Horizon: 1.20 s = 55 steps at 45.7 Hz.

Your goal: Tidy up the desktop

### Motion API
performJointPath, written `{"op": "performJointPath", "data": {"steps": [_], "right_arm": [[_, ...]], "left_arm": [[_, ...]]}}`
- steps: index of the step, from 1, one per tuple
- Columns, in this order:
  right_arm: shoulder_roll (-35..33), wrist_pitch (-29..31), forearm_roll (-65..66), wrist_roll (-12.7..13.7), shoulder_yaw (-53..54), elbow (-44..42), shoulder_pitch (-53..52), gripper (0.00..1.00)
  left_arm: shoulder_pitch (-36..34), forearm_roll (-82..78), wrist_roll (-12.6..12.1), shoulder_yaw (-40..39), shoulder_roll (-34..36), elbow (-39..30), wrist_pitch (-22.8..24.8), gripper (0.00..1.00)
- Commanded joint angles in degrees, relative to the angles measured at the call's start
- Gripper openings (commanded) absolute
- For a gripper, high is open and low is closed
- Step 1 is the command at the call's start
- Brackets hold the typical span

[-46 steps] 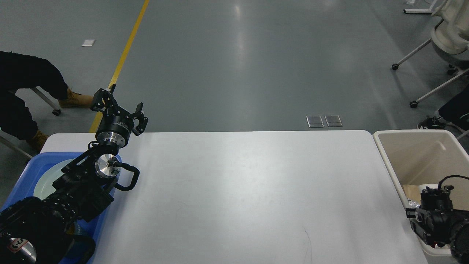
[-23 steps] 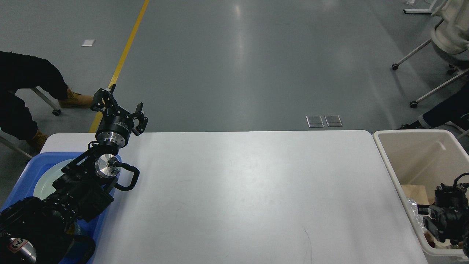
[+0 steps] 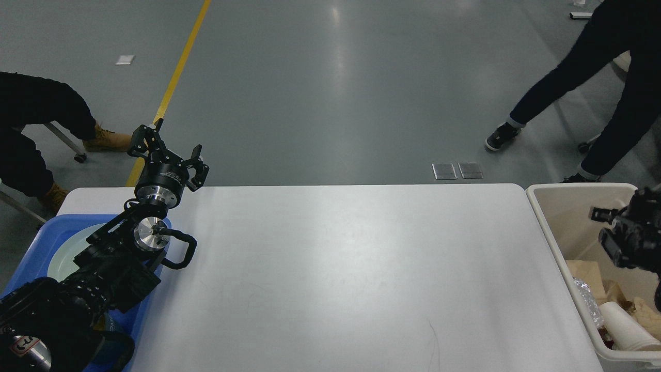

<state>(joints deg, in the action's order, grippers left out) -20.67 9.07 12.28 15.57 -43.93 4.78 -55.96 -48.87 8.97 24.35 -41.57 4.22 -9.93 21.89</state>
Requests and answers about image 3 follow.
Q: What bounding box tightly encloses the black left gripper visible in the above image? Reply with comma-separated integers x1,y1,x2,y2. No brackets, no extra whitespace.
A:
126,118,210,209

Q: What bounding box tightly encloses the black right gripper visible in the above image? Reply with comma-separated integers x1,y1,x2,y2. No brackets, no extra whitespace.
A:
590,188,659,272

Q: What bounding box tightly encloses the brown paper bag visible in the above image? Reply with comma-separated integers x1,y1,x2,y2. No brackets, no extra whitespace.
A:
565,260,628,305

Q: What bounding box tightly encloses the foil wrapper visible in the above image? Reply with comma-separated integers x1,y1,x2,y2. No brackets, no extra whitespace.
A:
573,277,604,330

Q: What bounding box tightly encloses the brown paper ball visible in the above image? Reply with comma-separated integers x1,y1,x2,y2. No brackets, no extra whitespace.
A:
629,297,660,341

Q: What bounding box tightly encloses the white paper cup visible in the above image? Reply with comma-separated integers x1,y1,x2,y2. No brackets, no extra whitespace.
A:
599,302,660,351

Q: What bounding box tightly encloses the green plate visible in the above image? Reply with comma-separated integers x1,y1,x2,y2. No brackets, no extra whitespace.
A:
46,224,102,282

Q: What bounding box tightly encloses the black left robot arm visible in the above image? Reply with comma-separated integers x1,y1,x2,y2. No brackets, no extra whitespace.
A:
1,118,209,371

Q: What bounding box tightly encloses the beige plastic bin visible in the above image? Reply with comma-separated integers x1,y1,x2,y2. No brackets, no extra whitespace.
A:
526,183,659,371

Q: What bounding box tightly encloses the tan boot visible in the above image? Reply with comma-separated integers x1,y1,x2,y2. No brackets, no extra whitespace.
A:
37,183,69,214
82,122,132,152

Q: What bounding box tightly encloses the grey chair leg with caster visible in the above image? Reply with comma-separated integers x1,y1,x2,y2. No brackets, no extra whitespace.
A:
44,122,87,163

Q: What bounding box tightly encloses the silver floor plate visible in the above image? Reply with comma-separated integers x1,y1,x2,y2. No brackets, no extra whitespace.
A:
458,162,484,179
432,163,458,180

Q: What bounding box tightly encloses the person in black clothes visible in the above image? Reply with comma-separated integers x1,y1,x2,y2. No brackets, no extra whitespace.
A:
0,71,97,198

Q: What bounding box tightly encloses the white office chair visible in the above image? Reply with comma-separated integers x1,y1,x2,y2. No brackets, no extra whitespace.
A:
577,51,631,154

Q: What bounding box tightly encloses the blue plastic tray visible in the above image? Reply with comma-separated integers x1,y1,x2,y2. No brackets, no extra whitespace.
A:
2,214,196,371

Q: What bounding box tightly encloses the person in dark jeans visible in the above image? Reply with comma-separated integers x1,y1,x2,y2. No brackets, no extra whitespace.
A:
485,1,660,183

